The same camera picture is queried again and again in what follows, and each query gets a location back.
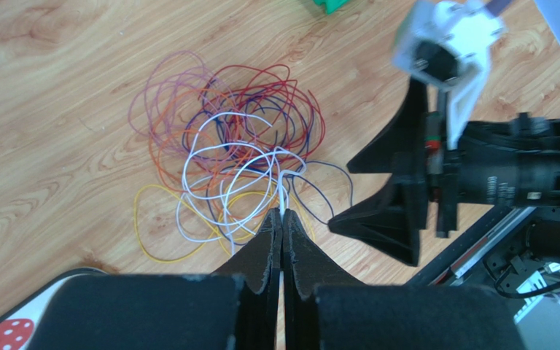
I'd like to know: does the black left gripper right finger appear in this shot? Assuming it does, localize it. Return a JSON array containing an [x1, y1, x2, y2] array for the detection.
[[282, 210, 525, 349]]

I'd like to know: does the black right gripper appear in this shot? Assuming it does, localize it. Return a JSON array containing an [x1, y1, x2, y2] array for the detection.
[[327, 78, 560, 267]]

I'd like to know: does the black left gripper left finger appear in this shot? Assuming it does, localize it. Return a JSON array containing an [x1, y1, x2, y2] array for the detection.
[[28, 209, 281, 349]]

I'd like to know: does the yellow cable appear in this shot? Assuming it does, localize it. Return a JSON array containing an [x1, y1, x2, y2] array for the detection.
[[133, 183, 317, 264]]

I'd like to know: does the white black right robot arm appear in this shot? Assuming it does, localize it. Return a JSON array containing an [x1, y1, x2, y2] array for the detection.
[[328, 78, 560, 299]]

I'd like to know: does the green storage bin left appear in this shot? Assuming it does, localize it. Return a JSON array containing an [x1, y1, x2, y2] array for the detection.
[[311, 0, 350, 15]]

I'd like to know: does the white strawberry print tray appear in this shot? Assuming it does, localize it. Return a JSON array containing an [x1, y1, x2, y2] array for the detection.
[[0, 267, 106, 349]]

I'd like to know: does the dark blue cable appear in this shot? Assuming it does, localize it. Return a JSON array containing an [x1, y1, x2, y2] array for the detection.
[[181, 90, 354, 234]]

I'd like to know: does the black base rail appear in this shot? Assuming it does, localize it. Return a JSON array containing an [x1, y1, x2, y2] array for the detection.
[[406, 206, 537, 286]]

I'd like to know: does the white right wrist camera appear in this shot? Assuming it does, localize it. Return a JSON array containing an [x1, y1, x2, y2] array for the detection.
[[392, 1, 509, 150]]

